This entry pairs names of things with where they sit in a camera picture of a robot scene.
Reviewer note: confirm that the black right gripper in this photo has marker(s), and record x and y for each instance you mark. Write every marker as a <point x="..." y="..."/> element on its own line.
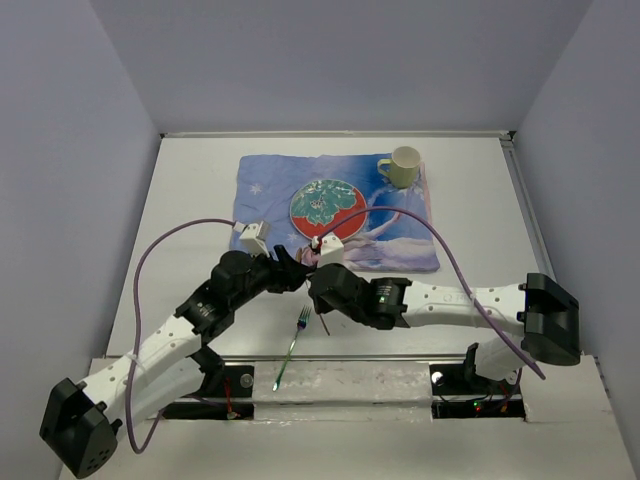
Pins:
<point x="319" y="303"/>

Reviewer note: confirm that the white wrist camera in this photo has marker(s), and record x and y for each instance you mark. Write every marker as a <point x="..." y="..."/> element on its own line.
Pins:
<point x="326" y="250"/>
<point x="253" y="236"/>

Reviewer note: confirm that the blue princess print cloth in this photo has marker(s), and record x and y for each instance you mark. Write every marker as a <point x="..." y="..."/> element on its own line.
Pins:
<point x="391" y="240"/>

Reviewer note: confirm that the pale yellow mug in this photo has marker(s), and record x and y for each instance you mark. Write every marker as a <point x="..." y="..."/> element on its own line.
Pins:
<point x="402" y="167"/>

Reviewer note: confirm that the iridescent fork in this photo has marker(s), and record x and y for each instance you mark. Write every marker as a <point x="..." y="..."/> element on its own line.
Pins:
<point x="301" y="324"/>

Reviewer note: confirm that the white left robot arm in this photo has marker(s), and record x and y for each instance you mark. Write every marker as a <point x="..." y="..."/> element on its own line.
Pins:
<point x="83" y="421"/>

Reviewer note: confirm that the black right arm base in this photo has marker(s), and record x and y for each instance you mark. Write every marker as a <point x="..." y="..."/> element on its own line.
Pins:
<point x="460" y="393"/>

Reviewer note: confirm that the gold spoon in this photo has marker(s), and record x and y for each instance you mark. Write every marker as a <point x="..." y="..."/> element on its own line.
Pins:
<point x="307" y="256"/>

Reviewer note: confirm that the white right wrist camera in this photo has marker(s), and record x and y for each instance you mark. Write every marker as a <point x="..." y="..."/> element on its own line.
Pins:
<point x="326" y="250"/>

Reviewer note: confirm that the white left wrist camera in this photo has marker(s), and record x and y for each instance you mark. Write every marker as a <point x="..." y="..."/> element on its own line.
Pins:
<point x="253" y="236"/>

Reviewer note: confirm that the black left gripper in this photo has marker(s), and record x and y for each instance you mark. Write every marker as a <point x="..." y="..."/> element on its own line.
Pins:
<point x="286" y="274"/>

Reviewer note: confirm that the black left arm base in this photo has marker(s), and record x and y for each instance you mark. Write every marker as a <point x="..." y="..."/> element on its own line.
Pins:
<point x="227" y="398"/>

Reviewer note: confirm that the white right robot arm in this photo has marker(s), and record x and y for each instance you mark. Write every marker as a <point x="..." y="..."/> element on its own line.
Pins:
<point x="535" y="322"/>

